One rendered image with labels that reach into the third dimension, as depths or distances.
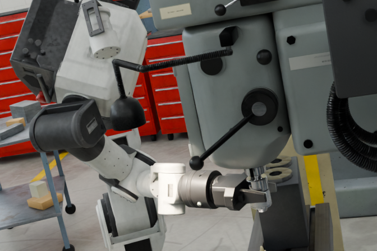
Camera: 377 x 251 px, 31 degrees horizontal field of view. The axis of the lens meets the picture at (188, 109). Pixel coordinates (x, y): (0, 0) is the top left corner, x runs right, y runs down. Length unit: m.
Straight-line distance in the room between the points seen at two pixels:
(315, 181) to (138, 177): 1.67
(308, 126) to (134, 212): 0.91
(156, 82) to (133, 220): 4.22
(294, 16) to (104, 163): 0.69
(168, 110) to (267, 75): 5.00
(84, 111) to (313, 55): 0.60
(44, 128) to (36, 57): 0.18
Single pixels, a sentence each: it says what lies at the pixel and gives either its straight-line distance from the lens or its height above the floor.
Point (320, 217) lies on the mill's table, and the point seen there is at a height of 0.93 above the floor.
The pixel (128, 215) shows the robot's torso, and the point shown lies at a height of 1.02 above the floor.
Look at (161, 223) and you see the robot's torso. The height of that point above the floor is 0.96.
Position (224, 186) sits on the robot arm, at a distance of 1.48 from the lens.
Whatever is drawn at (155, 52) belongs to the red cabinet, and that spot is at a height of 0.87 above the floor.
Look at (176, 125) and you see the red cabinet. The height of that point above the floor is 0.16.
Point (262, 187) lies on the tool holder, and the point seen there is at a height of 1.25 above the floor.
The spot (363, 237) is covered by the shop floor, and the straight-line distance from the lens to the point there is 3.99.
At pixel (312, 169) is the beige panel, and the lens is 3.30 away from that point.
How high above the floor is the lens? 1.79
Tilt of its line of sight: 14 degrees down
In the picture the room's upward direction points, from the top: 12 degrees counter-clockwise
